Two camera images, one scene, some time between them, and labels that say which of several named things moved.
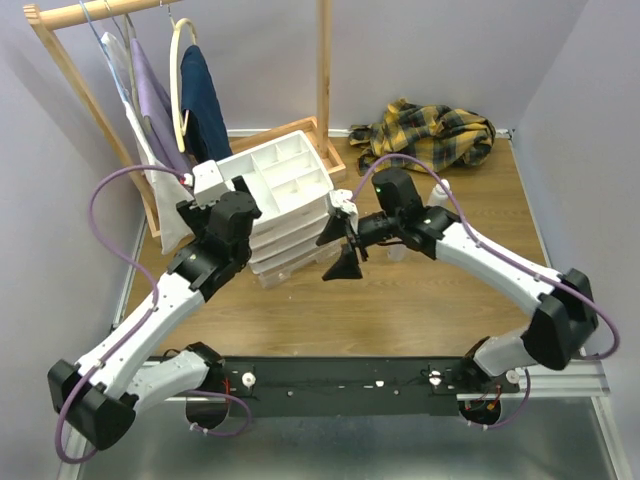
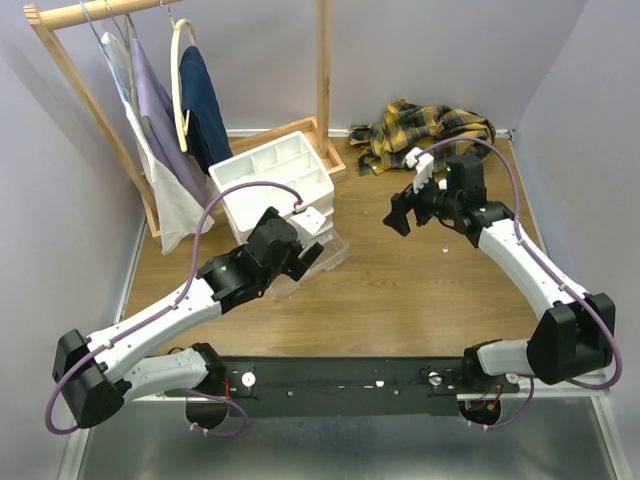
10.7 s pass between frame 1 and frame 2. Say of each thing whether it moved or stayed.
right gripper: moved
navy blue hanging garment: stayed
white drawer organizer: stayed
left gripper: moved
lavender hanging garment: stayed
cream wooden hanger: stayed
